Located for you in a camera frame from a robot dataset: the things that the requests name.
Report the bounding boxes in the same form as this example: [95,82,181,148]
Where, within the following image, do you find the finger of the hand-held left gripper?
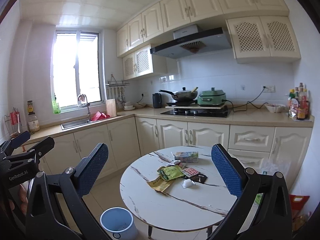
[9,131,31,150]
[17,136,55,165]

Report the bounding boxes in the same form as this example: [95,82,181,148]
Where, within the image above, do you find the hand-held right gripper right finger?
[207,144,293,240]

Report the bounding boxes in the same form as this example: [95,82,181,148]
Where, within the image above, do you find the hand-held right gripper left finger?
[25,143,113,240]

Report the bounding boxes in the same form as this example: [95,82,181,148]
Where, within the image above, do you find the black foil packet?
[191,173,208,184]

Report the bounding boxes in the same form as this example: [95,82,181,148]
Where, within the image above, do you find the red and white packet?
[180,167,200,178]

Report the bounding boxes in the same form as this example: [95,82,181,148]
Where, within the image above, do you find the colourful tissue box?
[174,151,199,163]

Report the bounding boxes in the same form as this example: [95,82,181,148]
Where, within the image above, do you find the small foil wrapper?
[167,160,187,169]

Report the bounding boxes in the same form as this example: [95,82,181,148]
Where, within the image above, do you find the green snack packet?
[157,165,185,181]

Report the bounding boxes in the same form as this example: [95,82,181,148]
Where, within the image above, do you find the blue plastic waste bin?
[100,207,138,240]

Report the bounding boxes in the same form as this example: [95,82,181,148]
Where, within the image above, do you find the yellow snack packet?
[146,175,174,193]

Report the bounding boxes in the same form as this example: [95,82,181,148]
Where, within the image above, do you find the person's left hand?
[9,184,28,217]

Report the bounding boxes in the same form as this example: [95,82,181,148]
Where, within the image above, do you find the glass jar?
[27,114,40,133]

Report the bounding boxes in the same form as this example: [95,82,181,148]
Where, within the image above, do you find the clear plastic bag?
[260,159,292,193]

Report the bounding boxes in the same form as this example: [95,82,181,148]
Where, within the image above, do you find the red dish rack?
[90,111,111,122]

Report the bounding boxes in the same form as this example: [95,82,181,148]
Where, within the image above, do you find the steel faucet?
[77,94,92,120]

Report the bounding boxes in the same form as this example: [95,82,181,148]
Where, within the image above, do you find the round white marble table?
[119,145,240,240]

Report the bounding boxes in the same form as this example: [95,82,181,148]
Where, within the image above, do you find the wooden cutting board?
[105,99,117,117]

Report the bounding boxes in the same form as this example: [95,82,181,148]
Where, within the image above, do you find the cream base cabinets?
[10,114,314,198]

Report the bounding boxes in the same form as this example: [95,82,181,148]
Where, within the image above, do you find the black gas hob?
[160,106,232,118]

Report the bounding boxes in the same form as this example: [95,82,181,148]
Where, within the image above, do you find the sliding glass window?
[51,30,102,113]

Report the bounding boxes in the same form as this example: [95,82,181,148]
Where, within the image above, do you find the green electric cooker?
[197,87,227,105]

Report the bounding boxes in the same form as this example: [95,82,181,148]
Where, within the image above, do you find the red bag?
[289,194,310,220]

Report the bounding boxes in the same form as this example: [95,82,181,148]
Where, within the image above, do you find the white bowl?
[265,103,286,113]

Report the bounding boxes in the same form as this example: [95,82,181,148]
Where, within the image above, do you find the black portable stove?
[166,99,198,107]

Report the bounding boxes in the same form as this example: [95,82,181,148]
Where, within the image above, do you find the wok with lid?
[159,87,199,102]

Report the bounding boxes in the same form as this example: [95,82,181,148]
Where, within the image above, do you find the hanging utensil rack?
[106,74,130,103]

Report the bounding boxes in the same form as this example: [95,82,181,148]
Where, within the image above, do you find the cluster of condiment bottles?
[288,82,310,121]

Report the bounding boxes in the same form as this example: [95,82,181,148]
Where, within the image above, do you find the small cream lattice cabinet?
[122,44,167,80]

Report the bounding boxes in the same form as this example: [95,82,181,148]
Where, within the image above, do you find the grey range hood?
[150,24,233,59]

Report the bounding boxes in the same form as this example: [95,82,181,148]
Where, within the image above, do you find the large cream lattice cabinet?
[226,15,301,64]

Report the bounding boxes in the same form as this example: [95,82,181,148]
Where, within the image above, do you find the wire rack with red utensils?
[4,107,23,138]

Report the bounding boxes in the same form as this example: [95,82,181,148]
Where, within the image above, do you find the black power cable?
[225,86,267,113]

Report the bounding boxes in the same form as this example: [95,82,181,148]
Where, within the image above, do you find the cream wall cabinet row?
[116,0,290,58]

